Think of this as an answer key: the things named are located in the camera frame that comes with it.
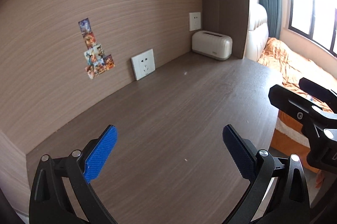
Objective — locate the white wall socket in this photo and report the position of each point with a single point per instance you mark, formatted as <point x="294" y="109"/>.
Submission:
<point x="195" y="21"/>
<point x="143" y="63"/>

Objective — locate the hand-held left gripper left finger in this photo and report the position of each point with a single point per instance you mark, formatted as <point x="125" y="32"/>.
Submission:
<point x="101" y="153"/>

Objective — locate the group of colourful wall stickers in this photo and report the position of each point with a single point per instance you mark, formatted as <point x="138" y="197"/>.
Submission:
<point x="96" y="58"/>

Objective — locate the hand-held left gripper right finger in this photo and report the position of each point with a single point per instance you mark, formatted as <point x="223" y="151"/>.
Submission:
<point x="239" y="153"/>

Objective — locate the white padded headboard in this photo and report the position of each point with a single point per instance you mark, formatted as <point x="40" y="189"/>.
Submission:
<point x="258" y="34"/>

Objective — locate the cream white toaster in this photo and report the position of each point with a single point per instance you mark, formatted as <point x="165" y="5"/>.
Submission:
<point x="210" y="45"/>

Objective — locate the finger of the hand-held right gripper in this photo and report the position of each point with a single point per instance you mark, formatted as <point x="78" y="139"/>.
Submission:
<point x="289" y="103"/>
<point x="316" y="90"/>

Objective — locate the dark framed window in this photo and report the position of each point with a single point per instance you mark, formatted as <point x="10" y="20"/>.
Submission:
<point x="313" y="11"/>

